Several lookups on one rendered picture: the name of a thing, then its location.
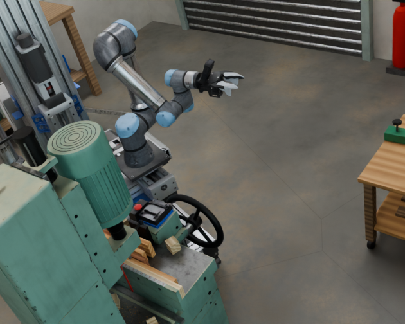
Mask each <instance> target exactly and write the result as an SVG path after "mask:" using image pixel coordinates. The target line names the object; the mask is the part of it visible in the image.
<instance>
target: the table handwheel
mask: <svg viewBox="0 0 405 324"><path fill-rule="evenodd" d="M175 201H183V202H185V203H188V204H191V205H192V206H194V207H195V208H197V209H196V212H195V213H192V214H191V215H190V216H189V217H185V216H182V215H179V218H180V219H182V220H184V221H185V222H186V225H185V226H184V228H186V229H187V231H188V234H187V235H186V237H185V238H187V239H188V240H189V241H191V242H193V243H194V244H197V245H198V246H201V247H204V248H210V249H213V248H217V247H219V246H220V245H221V244H222V243H223V240H224V232H223V229H222V226H221V224H220V222H219V221H218V219H217V218H216V216H214V214H213V213H212V212H211V211H210V210H209V209H208V208H207V207H205V205H203V204H202V203H201V202H199V201H198V200H196V199H194V198H192V197H189V196H187V195H183V194H174V195H171V196H170V197H169V198H168V199H167V200H166V203H173V202H175ZM200 212H202V213H203V214H204V215H205V216H206V217H207V218H208V219H209V220H210V222H211V223H212V224H213V226H214V228H215V231H216V233H217V240H216V241H214V242H212V240H211V239H210V238H209V236H207V234H206V233H205V232H204V230H203V229H202V228H201V227H200V225H201V224H202V223H203V220H202V219H201V217H200V216H199V213H200ZM192 230H198V231H199V232H200V233H201V234H202V236H203V237H204V238H205V239H206V240H207V241H204V240H201V239H199V238H197V237H195V236H194V235H192V234H191V231H192ZM185 238H184V239H185ZM184 239H183V240H182V241H181V242H180V244H181V243H182V242H183V241H184Z"/></svg>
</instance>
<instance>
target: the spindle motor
mask: <svg viewBox="0 0 405 324"><path fill-rule="evenodd" d="M47 152H48V154H49V155H52V156H55V157H56V158H57V160H58V163H57V164H55V165H54V166H55V168H56V170H57V172H58V174H59V175H60V176H62V177H65V178H68V179H71V180H74V181H76V182H79V183H80V185H81V187H82V189H83V191H84V193H85V195H86V197H87V200H88V201H89V204H90V205H91V207H92V209H93V211H94V214H95V215H96V218H97V219H98V222H99V223H100V225H101V227H102V229H105V228H110V227H112V226H115V225H117V224H118V223H120V222H121V221H123V220H124V219H125V218H126V217H127V216H128V215H129V213H130V212H131V210H132V207H133V200H132V197H131V194H130V192H129V189H128V188H127V185H126V183H125V180H124V178H123V176H122V173H121V170H120V168H119V166H118V163H117V161H116V158H115V156H114V154H113V152H112V149H111V146H110V144H109V141H108V139H107V136H106V135H105V132H104V129H103V128H102V126H101V125H99V124H97V123H96V122H94V121H88V120H84V121H77V122H74V123H70V124H69V125H66V126H64V127H63V128H61V129H59V130H58V131H57V132H55V133H54V134H53V135H52V136H51V138H50V139H49V141H48V145H47Z"/></svg>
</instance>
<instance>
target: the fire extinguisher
mask: <svg viewBox="0 0 405 324"><path fill-rule="evenodd" d="M392 1H393V2H400V6H398V7H397V8H396V9H395V12H394V15H393V48H392V61H391V62H390V63H389V64H388V66H387V67H386V73H389V74H393V75H399V76H404V77H405V0H392Z"/></svg>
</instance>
